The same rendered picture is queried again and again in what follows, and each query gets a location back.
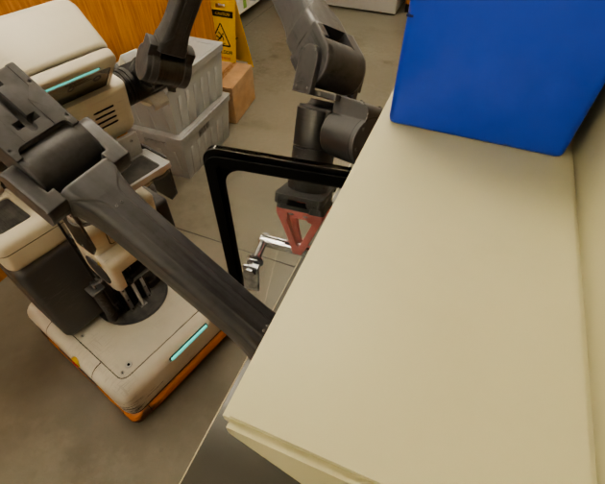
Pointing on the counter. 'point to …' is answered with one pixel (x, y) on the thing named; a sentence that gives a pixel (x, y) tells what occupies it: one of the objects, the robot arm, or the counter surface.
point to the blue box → (506, 68)
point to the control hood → (431, 326)
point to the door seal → (254, 172)
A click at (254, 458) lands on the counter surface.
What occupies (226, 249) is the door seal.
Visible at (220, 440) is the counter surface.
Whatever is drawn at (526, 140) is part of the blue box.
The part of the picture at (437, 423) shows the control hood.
